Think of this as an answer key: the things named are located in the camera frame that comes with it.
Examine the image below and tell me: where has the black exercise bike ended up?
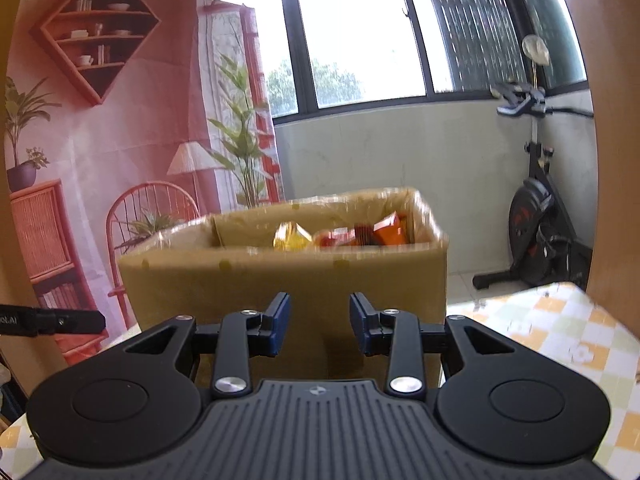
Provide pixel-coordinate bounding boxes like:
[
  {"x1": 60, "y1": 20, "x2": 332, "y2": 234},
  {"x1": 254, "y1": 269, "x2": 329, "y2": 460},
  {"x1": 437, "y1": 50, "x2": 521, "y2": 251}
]
[{"x1": 472, "y1": 82, "x2": 596, "y2": 291}]

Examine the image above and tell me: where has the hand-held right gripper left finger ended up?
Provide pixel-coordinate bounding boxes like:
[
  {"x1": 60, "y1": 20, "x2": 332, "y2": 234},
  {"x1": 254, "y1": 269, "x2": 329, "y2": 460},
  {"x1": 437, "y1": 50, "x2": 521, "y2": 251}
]
[{"x1": 107, "y1": 291, "x2": 292, "y2": 401}]

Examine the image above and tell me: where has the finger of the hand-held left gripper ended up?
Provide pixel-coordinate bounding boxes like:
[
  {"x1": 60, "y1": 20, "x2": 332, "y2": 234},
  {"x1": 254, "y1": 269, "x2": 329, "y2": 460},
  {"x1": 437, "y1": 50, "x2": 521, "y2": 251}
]
[{"x1": 35, "y1": 309, "x2": 107, "y2": 335}]

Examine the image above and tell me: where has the dark framed window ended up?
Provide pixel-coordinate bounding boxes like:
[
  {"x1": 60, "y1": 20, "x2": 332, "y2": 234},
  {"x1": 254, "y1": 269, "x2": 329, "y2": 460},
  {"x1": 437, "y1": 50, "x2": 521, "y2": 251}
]
[{"x1": 215, "y1": 0, "x2": 588, "y2": 123}]

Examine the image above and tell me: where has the printed room backdrop cloth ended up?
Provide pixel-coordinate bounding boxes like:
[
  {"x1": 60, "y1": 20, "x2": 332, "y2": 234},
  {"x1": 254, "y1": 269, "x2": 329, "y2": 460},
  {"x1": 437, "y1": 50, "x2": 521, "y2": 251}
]
[{"x1": 4, "y1": 0, "x2": 286, "y2": 366}]

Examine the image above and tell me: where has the yellow snack packet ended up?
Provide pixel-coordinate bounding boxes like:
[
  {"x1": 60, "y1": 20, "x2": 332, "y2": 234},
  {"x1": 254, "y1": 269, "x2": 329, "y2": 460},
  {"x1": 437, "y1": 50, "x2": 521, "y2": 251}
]
[{"x1": 273, "y1": 222, "x2": 313, "y2": 251}]

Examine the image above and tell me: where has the checkered tablecloth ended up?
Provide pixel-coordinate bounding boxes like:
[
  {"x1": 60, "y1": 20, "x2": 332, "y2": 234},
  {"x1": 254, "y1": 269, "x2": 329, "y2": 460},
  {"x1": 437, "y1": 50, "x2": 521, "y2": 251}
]
[{"x1": 0, "y1": 282, "x2": 640, "y2": 480}]

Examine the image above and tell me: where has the white round lamp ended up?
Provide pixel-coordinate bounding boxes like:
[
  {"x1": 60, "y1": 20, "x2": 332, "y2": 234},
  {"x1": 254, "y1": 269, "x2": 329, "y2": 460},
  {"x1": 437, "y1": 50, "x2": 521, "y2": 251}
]
[{"x1": 522, "y1": 35, "x2": 549, "y2": 88}]

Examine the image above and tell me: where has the cardboard box with plastic liner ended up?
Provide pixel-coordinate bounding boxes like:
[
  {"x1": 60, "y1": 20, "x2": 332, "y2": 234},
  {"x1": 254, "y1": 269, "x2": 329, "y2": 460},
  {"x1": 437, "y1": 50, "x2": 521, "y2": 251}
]
[{"x1": 116, "y1": 187, "x2": 449, "y2": 388}]

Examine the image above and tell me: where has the orange snack packet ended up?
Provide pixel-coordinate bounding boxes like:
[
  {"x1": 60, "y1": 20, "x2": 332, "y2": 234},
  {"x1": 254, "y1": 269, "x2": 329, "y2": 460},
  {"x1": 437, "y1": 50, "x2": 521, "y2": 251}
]
[{"x1": 372, "y1": 212, "x2": 408, "y2": 247}]

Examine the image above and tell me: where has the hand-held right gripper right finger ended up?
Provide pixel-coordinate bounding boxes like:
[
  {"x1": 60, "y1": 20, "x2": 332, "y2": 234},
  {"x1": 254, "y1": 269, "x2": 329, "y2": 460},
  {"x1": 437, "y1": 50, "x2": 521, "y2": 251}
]
[{"x1": 348, "y1": 291, "x2": 531, "y2": 401}]

